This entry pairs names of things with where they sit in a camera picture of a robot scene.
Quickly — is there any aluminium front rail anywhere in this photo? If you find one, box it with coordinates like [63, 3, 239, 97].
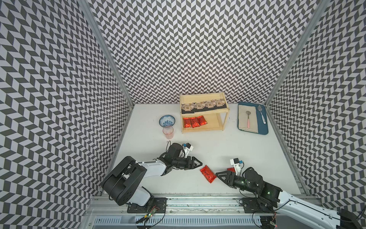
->
[85, 194, 329, 218]

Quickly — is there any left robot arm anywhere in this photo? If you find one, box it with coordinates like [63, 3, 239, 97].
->
[101, 142, 203, 207]

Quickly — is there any pink transparent cup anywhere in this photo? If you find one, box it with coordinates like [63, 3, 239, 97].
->
[163, 126, 174, 139]

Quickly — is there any wooden two-tier shelf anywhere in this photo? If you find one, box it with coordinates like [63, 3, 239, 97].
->
[179, 92, 230, 134]

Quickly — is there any blue white ceramic bowl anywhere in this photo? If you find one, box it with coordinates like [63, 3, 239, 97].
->
[159, 114, 175, 127]

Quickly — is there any black floral tea bag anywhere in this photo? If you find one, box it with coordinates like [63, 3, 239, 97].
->
[214, 99, 227, 109]
[181, 104, 194, 114]
[192, 102, 205, 112]
[205, 100, 217, 110]

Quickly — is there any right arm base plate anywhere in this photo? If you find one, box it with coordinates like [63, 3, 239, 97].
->
[240, 197, 274, 213]

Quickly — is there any white handled spoon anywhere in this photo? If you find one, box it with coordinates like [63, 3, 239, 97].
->
[257, 105, 267, 125]

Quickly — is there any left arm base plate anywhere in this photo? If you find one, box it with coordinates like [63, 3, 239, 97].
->
[127, 198, 167, 214]

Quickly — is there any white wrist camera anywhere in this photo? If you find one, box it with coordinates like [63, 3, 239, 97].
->
[183, 143, 193, 158]
[230, 158, 244, 176]

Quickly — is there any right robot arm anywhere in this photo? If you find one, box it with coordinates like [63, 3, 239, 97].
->
[215, 168, 362, 229]

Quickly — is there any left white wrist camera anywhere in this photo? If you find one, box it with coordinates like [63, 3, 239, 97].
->
[183, 143, 193, 158]

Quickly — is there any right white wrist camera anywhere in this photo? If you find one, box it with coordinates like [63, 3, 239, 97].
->
[230, 158, 244, 176]

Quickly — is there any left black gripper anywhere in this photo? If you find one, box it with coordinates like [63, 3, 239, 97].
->
[173, 156, 203, 169]

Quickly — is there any teal tray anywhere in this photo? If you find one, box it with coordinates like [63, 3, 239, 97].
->
[237, 102, 269, 135]

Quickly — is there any beige cloth on tray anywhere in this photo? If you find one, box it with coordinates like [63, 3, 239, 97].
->
[238, 105, 259, 134]

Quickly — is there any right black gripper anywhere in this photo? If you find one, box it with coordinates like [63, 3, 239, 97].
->
[215, 170, 258, 194]

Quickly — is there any pink handled spoon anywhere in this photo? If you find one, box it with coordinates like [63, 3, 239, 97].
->
[246, 110, 251, 129]

